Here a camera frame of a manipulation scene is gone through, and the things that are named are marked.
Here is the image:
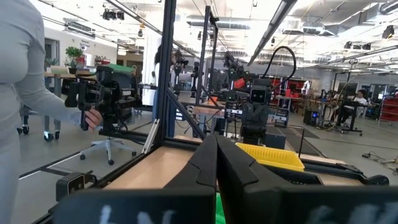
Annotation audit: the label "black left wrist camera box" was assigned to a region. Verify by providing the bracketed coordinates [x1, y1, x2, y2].
[249, 78, 272, 105]

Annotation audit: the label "black computer tower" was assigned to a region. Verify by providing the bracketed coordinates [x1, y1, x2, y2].
[303, 108, 321, 127]

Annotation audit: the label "office chair with white base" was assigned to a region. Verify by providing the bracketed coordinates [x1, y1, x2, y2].
[79, 136, 137, 166]

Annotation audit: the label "red storage shelving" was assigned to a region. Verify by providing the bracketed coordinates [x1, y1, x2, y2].
[270, 77, 308, 100]

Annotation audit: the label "black plastic slotted basket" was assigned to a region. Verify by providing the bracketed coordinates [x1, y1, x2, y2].
[266, 164, 324, 186]

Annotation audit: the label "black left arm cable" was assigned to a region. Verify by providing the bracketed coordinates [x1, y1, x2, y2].
[262, 45, 298, 91]

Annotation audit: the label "person's hand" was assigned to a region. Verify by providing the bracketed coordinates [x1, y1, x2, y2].
[83, 108, 103, 131]

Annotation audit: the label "black aluminium table frame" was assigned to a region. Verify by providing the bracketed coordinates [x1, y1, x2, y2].
[30, 0, 368, 224]

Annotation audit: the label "floor cable bundle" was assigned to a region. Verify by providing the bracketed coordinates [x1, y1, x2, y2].
[362, 151, 398, 172]

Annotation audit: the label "black box with white face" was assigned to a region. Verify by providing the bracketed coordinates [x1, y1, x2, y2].
[55, 170, 94, 202]

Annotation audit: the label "black neighbouring station frame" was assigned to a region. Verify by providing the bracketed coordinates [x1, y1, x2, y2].
[195, 5, 220, 106]

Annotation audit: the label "long black ceiling light rail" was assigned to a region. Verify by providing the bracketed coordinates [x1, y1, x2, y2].
[247, 0, 299, 67]

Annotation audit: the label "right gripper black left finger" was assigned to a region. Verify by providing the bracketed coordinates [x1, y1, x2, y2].
[53, 135, 218, 224]

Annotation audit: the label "yellow plastic slotted basket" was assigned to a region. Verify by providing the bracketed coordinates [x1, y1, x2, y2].
[235, 142, 306, 172]

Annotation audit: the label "potted green plant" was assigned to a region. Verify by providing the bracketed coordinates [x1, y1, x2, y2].
[64, 45, 84, 75]

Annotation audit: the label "red storage bins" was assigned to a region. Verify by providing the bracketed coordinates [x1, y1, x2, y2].
[378, 96, 398, 123]

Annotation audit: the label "person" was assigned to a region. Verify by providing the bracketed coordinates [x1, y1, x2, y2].
[153, 43, 180, 122]
[0, 0, 88, 224]
[337, 89, 369, 125]

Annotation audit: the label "green plastic slotted basket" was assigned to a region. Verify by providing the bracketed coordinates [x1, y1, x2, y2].
[215, 192, 227, 224]

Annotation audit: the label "wooden table on casters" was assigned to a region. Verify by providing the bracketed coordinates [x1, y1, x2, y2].
[17, 71, 97, 142]

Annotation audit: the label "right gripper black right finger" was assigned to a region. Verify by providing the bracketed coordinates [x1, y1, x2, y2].
[216, 135, 398, 224]

